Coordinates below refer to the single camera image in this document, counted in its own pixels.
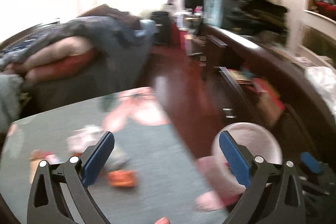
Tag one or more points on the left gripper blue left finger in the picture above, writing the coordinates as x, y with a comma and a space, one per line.
94, 158

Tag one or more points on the crumpled orange wrapper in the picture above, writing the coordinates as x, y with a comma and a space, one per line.
123, 178

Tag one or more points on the small white green packet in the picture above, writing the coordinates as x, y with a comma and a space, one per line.
117, 159

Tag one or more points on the white plastic bag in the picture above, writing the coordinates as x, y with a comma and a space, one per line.
323, 80

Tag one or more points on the orange box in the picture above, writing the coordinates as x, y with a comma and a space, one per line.
75, 158

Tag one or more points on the teal storage box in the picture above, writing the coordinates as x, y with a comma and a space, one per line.
216, 13

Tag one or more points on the pink white trash bin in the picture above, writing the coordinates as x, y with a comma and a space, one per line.
229, 168

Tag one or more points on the white paper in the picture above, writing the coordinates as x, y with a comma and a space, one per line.
80, 139

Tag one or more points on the person's left hand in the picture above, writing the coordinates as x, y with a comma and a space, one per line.
163, 220

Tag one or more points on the grey blue clothes pile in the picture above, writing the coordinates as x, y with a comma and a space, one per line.
11, 86

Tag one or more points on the white wall shelf unit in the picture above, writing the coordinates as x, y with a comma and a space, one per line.
317, 33

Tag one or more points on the white tube with pink cap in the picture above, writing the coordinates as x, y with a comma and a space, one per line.
39, 155

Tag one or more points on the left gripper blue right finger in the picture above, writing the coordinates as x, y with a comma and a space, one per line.
238, 157

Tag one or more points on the dark bed with headboard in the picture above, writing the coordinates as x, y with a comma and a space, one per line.
105, 75

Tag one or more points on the pink red folded quilt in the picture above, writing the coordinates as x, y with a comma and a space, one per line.
60, 60

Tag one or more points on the black suitcase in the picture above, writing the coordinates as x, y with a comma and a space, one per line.
163, 26

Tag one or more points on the dark wooden dresser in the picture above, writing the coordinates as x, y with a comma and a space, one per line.
250, 83

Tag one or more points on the dark blue blanket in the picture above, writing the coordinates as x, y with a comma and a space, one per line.
105, 33

